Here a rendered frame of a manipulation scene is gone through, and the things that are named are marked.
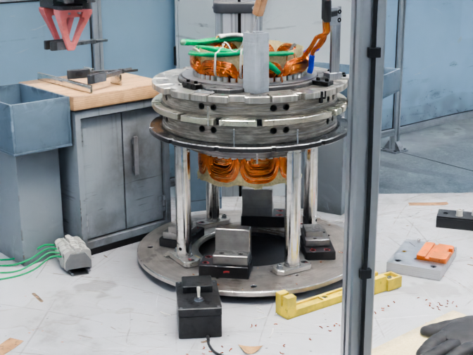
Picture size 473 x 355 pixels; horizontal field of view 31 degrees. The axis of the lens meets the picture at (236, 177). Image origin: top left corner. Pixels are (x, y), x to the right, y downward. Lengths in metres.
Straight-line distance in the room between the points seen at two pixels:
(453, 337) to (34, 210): 0.71
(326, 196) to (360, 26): 0.84
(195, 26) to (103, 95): 2.37
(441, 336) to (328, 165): 0.58
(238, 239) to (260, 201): 0.21
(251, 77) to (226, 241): 0.27
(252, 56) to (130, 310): 0.42
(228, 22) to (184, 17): 2.03
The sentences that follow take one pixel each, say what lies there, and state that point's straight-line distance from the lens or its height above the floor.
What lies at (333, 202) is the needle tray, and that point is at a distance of 1.73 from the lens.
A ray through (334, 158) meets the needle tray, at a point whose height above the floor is 0.89.
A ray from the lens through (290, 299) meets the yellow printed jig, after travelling 1.28.
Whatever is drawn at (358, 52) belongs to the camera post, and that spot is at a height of 1.21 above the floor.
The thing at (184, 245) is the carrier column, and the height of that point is 0.83.
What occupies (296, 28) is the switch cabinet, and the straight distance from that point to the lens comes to 3.85.
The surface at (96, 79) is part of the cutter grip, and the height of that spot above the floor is 1.09.
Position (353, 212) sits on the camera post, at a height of 1.03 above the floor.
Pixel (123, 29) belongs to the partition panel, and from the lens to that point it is 3.93.
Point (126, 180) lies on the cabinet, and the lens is 1.56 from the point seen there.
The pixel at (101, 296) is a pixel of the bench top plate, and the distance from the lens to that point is 1.38.
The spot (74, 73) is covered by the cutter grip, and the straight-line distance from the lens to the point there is 1.54.
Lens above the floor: 1.35
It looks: 17 degrees down
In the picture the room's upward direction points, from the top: straight up
